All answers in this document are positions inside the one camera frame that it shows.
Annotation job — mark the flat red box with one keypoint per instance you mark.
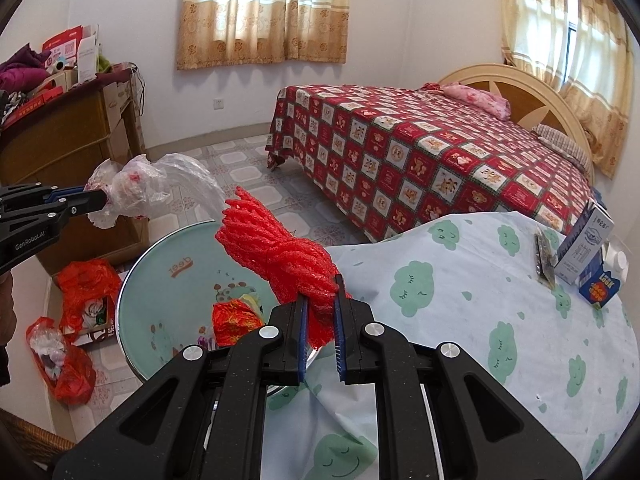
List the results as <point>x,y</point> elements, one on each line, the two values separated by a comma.
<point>32,105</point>

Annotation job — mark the person's left forearm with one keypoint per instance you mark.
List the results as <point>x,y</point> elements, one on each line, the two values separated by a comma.
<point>5,320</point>

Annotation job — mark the bed with red quilt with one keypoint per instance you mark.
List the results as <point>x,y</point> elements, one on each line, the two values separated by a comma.
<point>415,155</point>

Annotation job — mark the long beige curtain panel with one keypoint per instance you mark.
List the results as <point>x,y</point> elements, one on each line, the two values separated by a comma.
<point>600,80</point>

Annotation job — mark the red floor bag with scraps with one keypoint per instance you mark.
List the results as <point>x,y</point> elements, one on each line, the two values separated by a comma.
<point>70,375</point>

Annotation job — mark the red and white boxes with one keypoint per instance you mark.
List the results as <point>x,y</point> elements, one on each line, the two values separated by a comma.
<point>72,52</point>

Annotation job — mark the striped pillow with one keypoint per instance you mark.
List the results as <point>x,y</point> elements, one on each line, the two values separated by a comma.
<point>562,142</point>

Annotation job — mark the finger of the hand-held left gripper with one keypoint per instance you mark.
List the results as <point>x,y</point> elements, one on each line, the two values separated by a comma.
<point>65,194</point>
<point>87,202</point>

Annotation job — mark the purple clothing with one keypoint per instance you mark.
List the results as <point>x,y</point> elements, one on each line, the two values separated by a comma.
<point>22,70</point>

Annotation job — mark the red foam net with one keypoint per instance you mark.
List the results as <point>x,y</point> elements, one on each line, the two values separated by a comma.
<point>280,255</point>

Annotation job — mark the clear plastic bag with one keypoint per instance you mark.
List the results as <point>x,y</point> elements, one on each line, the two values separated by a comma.
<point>150,185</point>

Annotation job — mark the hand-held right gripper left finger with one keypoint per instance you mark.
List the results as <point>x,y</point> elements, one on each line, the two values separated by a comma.
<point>302,345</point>

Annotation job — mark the narrow beige curtain panel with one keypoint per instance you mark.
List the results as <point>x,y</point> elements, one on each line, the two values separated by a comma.
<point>535,20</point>

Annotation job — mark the tall white carton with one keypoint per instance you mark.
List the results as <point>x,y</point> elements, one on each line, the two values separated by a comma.
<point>582,250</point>

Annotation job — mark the pink pillow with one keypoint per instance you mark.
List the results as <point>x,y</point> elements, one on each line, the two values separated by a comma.
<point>475,97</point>

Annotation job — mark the cloud-print tablecloth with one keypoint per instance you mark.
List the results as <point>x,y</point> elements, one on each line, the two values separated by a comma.
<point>475,320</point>

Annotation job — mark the brown wicker furniture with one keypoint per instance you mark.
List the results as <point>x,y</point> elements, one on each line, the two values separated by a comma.
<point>30,435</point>

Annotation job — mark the flattened cardboard box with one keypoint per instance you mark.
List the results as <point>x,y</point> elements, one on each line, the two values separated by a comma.
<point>120,120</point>

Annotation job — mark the wide beige curtain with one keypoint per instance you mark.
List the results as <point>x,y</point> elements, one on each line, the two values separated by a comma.
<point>255,25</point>

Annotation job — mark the cream wooden bed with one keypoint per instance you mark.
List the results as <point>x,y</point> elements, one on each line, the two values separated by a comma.
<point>525,90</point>

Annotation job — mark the brown wooden cabinet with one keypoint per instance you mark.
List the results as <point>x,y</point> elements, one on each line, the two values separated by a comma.
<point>55,145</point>

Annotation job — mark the small dark packet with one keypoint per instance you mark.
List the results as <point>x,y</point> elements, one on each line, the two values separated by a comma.
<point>545,260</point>

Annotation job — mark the red printed wrapper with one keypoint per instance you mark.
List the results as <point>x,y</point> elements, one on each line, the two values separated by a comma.
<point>235,322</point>

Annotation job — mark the blue and white carton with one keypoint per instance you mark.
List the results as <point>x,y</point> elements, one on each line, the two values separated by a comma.
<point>597,287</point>

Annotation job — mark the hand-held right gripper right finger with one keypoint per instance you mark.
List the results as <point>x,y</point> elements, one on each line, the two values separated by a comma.
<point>342,340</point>

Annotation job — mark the teal round trash bin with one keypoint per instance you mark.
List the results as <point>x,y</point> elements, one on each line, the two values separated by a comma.
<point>165,285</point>

